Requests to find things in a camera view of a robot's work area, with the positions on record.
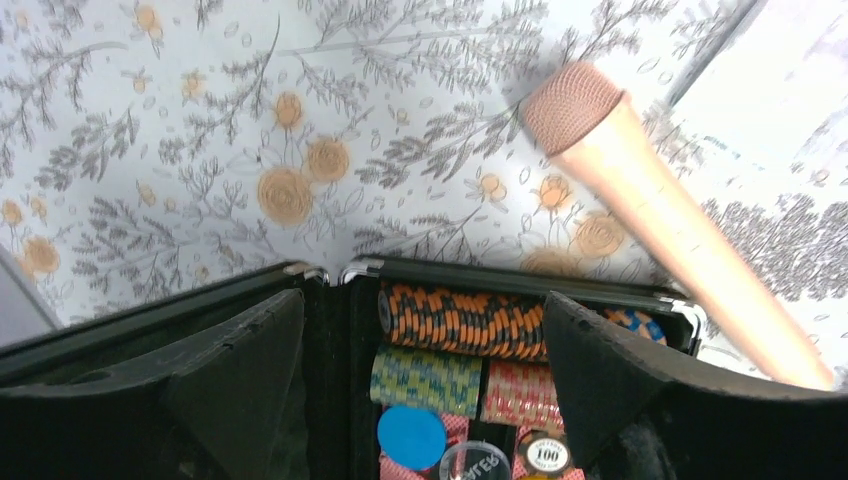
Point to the black poker chip case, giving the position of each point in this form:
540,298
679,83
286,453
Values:
340,338

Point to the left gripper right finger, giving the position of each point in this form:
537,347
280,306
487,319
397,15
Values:
635,409

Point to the red white chip stack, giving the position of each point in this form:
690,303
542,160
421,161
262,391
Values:
521,395

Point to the floral table mat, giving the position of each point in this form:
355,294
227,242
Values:
152,147

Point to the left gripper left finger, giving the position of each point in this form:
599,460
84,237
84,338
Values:
222,403

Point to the green chip stack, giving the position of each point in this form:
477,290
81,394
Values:
429,380

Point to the orange black chip stack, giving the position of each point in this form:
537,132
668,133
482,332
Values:
481,324

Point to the blue poker chip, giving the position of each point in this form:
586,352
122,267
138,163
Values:
412,438

